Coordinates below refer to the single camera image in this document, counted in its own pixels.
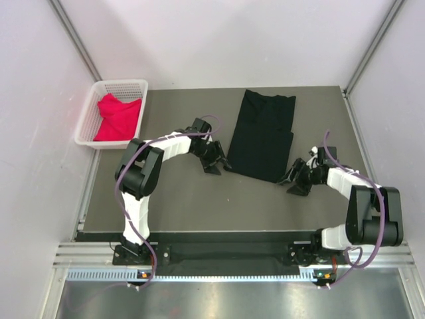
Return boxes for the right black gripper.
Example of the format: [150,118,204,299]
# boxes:
[278,158,323,195]

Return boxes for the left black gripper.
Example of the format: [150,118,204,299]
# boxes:
[192,140,230,175]

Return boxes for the black t-shirt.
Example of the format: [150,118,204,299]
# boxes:
[226,90,296,183]

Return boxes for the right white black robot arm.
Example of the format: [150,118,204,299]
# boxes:
[278,146,404,263]

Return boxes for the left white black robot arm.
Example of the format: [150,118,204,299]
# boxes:
[114,118,231,264]

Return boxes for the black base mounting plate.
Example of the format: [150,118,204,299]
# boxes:
[112,231,344,275]

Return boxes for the crumpled red t-shirt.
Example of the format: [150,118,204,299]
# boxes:
[93,93,142,142]

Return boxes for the white perforated plastic basket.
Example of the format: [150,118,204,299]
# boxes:
[74,79,148,150]

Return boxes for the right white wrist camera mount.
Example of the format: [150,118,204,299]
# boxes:
[306,146,325,169]

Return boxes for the grey slotted cable duct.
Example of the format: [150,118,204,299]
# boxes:
[66,268,317,282]

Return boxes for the aluminium frame rail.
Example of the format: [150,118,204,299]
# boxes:
[53,242,414,268]

